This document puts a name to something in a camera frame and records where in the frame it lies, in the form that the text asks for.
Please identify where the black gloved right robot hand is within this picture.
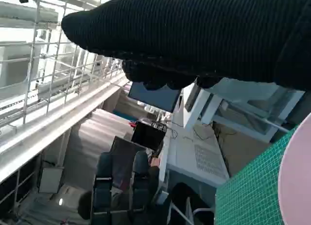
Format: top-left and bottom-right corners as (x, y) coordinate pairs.
(61, 0), (311, 91)

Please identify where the pink bowl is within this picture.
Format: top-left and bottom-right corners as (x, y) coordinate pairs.
(277, 118), (311, 225)

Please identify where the black slim panel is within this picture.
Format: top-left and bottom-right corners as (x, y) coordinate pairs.
(184, 83), (201, 111)

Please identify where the wide computer monitor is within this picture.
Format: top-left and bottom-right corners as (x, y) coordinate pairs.
(128, 81), (182, 113)

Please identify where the white desk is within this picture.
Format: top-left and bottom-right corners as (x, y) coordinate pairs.
(157, 83), (223, 181)

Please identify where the black computer case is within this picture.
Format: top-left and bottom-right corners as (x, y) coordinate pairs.
(131, 121), (167, 150)

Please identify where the white perforated cabinet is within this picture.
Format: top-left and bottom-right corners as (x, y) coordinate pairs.
(169, 135), (230, 187)

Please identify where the black computer monitor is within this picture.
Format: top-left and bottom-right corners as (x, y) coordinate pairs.
(106, 136), (147, 187)

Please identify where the grey pleated curtain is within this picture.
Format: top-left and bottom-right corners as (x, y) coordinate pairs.
(64, 108), (137, 187)

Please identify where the green cutting mat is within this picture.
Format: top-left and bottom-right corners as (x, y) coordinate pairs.
(215, 126), (301, 225)

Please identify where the blue office chair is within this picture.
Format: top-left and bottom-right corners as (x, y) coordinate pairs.
(93, 151), (153, 225)

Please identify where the white framed board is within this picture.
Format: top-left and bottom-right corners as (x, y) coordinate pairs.
(38, 167), (64, 194)

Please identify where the white wire grid rack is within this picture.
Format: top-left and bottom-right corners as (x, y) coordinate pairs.
(0, 0), (128, 128)

